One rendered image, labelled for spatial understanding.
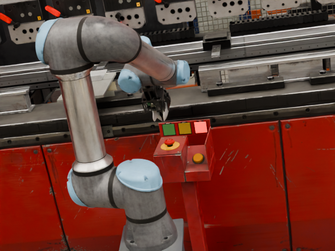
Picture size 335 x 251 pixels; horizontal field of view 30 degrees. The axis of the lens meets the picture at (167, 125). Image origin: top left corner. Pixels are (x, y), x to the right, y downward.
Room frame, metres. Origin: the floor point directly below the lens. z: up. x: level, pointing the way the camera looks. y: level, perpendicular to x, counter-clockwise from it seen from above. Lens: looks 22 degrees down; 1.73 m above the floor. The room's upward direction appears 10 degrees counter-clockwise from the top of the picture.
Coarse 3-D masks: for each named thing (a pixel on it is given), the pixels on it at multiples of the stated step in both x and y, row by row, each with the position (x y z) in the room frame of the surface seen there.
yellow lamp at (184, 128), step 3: (183, 123) 2.20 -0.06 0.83; (186, 123) 2.19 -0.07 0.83; (189, 123) 2.19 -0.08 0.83; (180, 126) 2.20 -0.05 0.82; (183, 126) 2.20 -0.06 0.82; (186, 126) 2.19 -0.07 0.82; (189, 126) 2.19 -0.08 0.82; (180, 129) 2.20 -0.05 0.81; (183, 129) 2.20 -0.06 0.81; (186, 129) 2.19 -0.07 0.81; (189, 129) 2.19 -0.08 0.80; (180, 132) 2.20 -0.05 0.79; (183, 132) 2.20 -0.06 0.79; (186, 132) 2.19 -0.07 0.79; (189, 132) 2.19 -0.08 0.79
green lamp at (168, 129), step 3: (165, 126) 2.21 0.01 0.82; (168, 126) 2.21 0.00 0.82; (171, 126) 2.21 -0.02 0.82; (165, 129) 2.21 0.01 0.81; (168, 129) 2.21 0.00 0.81; (171, 129) 2.21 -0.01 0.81; (174, 129) 2.21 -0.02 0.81; (165, 132) 2.22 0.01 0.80; (168, 132) 2.21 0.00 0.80; (171, 132) 2.21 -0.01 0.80; (174, 132) 2.21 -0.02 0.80
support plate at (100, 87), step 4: (104, 76) 2.42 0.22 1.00; (108, 76) 2.41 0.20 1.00; (112, 76) 2.40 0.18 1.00; (104, 80) 2.37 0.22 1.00; (108, 80) 2.36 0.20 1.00; (112, 80) 2.37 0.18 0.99; (92, 84) 2.34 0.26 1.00; (96, 84) 2.33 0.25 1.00; (100, 84) 2.33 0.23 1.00; (104, 84) 2.32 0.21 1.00; (108, 84) 2.31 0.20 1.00; (96, 88) 2.28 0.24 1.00; (100, 88) 2.28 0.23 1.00; (104, 88) 2.27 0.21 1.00; (108, 88) 2.29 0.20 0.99; (96, 92) 2.24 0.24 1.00; (100, 92) 2.23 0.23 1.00; (104, 92) 2.22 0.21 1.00; (60, 96) 2.26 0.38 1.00; (96, 96) 2.20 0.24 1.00; (100, 96) 2.19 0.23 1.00; (60, 100) 2.22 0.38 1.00
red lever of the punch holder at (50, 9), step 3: (45, 6) 2.43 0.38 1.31; (48, 6) 2.43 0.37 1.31; (48, 9) 2.42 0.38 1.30; (51, 9) 2.42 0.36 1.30; (54, 9) 2.43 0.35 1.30; (51, 12) 2.42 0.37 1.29; (54, 12) 2.42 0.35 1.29; (57, 12) 2.42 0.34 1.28; (57, 15) 2.42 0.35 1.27; (60, 15) 2.42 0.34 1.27
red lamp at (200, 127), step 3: (195, 123) 2.18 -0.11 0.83; (198, 123) 2.18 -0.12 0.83; (201, 123) 2.18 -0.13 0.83; (204, 123) 2.18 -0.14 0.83; (195, 126) 2.18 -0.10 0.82; (198, 126) 2.18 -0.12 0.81; (201, 126) 2.18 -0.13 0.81; (204, 126) 2.18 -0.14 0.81; (195, 129) 2.19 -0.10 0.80; (198, 129) 2.18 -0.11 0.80; (201, 129) 2.18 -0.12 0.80; (204, 129) 2.18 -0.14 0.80; (198, 132) 2.18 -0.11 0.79; (201, 132) 2.18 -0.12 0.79
